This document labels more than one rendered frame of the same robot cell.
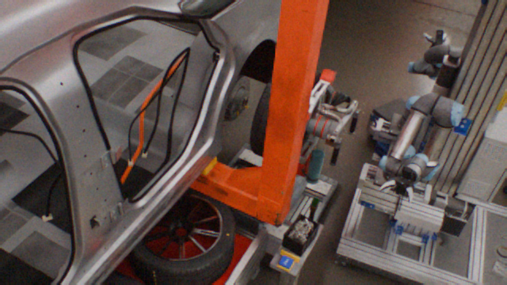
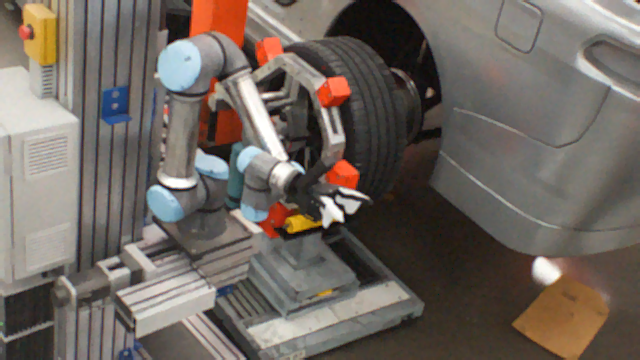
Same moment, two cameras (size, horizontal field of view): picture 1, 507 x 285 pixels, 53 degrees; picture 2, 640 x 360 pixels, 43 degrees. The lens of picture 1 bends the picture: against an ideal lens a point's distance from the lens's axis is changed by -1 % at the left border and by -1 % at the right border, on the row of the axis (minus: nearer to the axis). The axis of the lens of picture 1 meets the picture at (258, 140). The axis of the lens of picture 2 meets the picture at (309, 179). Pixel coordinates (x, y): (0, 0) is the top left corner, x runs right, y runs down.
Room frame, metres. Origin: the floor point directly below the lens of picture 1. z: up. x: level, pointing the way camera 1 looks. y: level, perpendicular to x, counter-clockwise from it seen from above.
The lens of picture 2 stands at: (3.82, -2.68, 2.31)
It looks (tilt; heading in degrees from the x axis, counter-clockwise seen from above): 32 degrees down; 116
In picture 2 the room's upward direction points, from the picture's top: 12 degrees clockwise
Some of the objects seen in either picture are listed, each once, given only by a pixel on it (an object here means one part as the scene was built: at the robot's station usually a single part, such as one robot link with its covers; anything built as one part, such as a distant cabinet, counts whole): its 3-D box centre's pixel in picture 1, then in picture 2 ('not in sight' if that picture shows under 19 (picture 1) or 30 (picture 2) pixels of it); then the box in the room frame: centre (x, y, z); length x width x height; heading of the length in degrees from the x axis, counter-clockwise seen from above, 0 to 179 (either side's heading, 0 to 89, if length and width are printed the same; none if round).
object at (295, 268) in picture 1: (297, 245); not in sight; (1.89, -0.30, 0.44); 0.43 x 0.17 x 0.03; 157
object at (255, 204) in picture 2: (432, 70); (260, 196); (2.92, -1.11, 1.12); 0.11 x 0.08 x 0.11; 88
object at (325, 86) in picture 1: (311, 123); (290, 132); (2.55, -0.33, 0.85); 0.54 x 0.07 x 0.54; 157
